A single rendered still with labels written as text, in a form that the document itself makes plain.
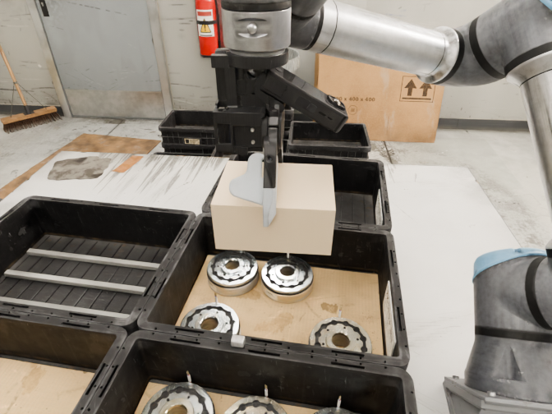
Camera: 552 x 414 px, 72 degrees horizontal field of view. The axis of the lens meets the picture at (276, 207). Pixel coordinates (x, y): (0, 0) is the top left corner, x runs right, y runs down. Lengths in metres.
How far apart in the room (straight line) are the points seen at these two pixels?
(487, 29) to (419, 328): 0.60
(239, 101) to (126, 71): 3.38
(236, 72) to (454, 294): 0.77
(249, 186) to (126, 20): 3.30
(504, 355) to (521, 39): 0.48
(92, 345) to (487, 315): 0.64
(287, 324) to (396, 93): 2.84
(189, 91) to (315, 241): 3.27
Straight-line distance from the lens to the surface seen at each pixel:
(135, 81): 3.83
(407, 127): 3.44
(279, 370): 0.58
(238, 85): 0.47
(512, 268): 0.74
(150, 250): 0.91
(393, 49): 0.67
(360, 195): 1.07
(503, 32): 0.74
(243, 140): 0.48
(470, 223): 1.29
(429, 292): 1.02
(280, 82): 0.46
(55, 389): 0.74
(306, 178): 0.55
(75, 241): 1.00
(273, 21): 0.43
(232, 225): 0.51
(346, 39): 0.62
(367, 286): 0.80
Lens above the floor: 1.40
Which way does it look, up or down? 35 degrees down
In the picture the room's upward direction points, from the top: straight up
